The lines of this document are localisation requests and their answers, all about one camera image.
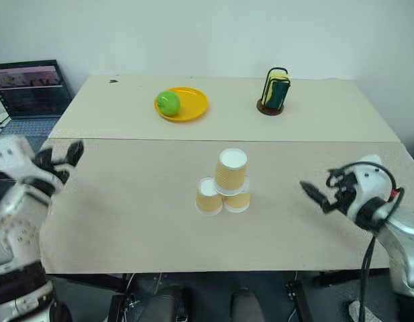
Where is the yellow plastic plate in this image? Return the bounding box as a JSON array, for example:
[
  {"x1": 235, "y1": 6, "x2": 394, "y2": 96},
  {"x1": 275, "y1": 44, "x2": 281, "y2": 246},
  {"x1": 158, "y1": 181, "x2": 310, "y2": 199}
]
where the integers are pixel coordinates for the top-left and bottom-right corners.
[{"x1": 154, "y1": 87, "x2": 209, "y2": 123}]

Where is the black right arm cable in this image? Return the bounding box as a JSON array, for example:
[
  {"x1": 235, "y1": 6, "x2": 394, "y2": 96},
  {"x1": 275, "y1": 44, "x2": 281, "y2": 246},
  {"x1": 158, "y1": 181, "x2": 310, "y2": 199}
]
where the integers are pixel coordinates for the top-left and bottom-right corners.
[{"x1": 327, "y1": 161, "x2": 406, "y2": 322}]

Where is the tan paper cup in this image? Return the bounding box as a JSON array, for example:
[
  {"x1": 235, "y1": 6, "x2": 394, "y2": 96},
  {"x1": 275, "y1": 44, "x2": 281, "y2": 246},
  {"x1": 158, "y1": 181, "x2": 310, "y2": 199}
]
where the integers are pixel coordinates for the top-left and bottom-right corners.
[
  {"x1": 195, "y1": 176, "x2": 225, "y2": 217},
  {"x1": 223, "y1": 176, "x2": 253, "y2": 213},
  {"x1": 213, "y1": 148, "x2": 248, "y2": 197}
]

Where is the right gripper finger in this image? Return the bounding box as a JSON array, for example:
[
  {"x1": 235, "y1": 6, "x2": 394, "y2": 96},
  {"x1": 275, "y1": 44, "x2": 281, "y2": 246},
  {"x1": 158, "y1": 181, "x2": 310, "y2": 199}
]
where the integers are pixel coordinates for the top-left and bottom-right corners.
[
  {"x1": 326, "y1": 168, "x2": 346, "y2": 187},
  {"x1": 299, "y1": 181, "x2": 331, "y2": 215}
]

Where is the dark grey rounded shape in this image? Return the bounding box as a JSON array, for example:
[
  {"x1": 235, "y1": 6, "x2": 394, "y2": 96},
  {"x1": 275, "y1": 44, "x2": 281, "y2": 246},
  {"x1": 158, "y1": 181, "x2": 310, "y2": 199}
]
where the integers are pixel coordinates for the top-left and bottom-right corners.
[{"x1": 148, "y1": 284, "x2": 195, "y2": 322}]

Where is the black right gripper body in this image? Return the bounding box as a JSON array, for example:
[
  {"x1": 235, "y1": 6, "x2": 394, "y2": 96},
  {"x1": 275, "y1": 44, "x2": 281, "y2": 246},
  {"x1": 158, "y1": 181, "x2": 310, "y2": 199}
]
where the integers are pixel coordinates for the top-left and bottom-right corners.
[{"x1": 327, "y1": 174, "x2": 359, "y2": 215}]

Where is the dark blue laptop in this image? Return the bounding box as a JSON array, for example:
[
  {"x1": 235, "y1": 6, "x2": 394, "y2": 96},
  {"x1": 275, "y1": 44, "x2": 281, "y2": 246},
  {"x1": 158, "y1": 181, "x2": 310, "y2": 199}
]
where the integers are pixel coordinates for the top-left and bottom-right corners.
[{"x1": 0, "y1": 59, "x2": 74, "y2": 152}]

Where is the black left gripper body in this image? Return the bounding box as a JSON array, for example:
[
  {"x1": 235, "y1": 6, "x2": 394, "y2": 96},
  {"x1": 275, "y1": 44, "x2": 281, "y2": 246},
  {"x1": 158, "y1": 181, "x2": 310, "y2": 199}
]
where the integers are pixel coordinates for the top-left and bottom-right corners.
[{"x1": 44, "y1": 162, "x2": 72, "y2": 186}]

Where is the black wire sponge holder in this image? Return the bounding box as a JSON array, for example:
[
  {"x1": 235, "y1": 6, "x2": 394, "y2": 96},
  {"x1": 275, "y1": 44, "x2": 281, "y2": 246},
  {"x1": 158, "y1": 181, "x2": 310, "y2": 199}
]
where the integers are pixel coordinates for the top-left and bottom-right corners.
[{"x1": 256, "y1": 66, "x2": 292, "y2": 116}]

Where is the green apple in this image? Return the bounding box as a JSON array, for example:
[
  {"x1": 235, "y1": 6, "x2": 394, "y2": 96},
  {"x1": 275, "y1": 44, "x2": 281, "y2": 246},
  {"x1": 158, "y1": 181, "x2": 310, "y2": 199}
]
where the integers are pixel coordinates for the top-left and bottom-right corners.
[{"x1": 155, "y1": 91, "x2": 181, "y2": 117}]

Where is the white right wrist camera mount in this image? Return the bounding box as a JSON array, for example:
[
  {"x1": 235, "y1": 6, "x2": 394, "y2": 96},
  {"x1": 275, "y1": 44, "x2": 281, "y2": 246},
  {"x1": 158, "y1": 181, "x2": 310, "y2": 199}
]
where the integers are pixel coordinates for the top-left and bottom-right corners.
[{"x1": 344, "y1": 154, "x2": 396, "y2": 219}]

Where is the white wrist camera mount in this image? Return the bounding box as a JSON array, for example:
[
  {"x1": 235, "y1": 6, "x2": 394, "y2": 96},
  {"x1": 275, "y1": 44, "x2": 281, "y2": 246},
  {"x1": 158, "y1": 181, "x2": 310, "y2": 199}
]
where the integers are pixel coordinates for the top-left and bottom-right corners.
[
  {"x1": 344, "y1": 154, "x2": 396, "y2": 219},
  {"x1": 0, "y1": 135, "x2": 65, "y2": 196}
]

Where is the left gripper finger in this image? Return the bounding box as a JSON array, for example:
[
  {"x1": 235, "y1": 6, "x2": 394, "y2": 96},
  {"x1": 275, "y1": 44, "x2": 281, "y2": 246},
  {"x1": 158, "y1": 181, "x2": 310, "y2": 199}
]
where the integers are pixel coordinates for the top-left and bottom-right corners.
[
  {"x1": 35, "y1": 148, "x2": 55, "y2": 169},
  {"x1": 66, "y1": 140, "x2": 85, "y2": 166}
]

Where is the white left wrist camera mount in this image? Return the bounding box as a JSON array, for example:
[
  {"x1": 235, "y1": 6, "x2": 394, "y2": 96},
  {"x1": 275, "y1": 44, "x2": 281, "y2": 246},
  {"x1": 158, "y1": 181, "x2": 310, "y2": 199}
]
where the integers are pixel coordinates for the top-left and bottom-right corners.
[{"x1": 0, "y1": 135, "x2": 65, "y2": 196}]

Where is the yellow and green sponge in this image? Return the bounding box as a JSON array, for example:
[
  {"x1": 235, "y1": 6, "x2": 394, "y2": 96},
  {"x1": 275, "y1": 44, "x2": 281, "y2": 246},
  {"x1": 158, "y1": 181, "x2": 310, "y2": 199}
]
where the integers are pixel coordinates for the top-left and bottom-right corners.
[{"x1": 264, "y1": 70, "x2": 291, "y2": 110}]

